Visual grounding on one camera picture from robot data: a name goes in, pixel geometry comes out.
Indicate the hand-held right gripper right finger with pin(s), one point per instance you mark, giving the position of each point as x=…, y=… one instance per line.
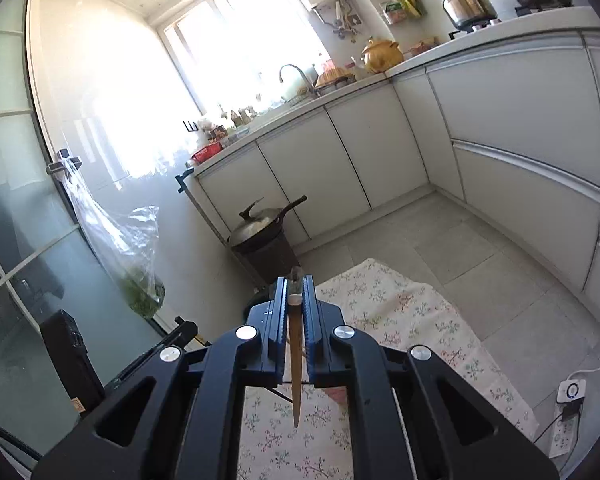
x=310, y=325

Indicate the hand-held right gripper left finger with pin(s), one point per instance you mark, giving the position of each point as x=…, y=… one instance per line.
x=279, y=325

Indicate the single tapered wooden chopstick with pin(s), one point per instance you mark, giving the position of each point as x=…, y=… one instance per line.
x=295, y=360

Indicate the brown bin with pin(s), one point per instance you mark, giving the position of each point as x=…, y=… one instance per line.
x=272, y=260

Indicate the floral white tablecloth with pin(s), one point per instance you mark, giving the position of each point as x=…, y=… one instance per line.
x=404, y=320

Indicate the steel wok with lid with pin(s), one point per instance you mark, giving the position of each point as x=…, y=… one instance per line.
x=257, y=225

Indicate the plastic bag with greens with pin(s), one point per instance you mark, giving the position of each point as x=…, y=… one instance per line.
x=125, y=255

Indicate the red basket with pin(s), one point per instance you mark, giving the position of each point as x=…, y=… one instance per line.
x=207, y=152

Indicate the black case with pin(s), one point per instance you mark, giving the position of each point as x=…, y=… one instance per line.
x=72, y=360

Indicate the row of condiment bottles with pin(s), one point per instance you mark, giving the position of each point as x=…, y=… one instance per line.
x=235, y=117

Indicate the bamboo basket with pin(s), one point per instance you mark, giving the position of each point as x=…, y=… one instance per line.
x=335, y=79

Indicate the steel faucet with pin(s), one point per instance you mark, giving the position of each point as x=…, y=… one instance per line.
x=297, y=72

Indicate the white smart plug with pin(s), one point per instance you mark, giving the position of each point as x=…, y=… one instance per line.
x=572, y=391

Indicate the black charger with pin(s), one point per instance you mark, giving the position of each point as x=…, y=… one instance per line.
x=570, y=411

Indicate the white power strip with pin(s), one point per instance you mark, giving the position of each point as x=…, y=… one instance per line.
x=564, y=435

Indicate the glass sliding door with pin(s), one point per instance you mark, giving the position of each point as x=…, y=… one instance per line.
x=25, y=210

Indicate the yellow ceramic pot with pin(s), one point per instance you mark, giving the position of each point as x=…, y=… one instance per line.
x=379, y=55

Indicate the kitchen window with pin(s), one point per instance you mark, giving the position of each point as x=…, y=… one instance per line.
x=240, y=45

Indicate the white kitchen cabinets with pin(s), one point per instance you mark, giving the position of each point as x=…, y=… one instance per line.
x=504, y=120

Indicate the gas stove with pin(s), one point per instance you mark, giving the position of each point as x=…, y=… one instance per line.
x=479, y=27

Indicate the steel kettle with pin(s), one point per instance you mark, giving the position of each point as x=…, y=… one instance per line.
x=467, y=2

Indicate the wall rack with packets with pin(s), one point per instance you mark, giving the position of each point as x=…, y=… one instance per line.
x=402, y=5

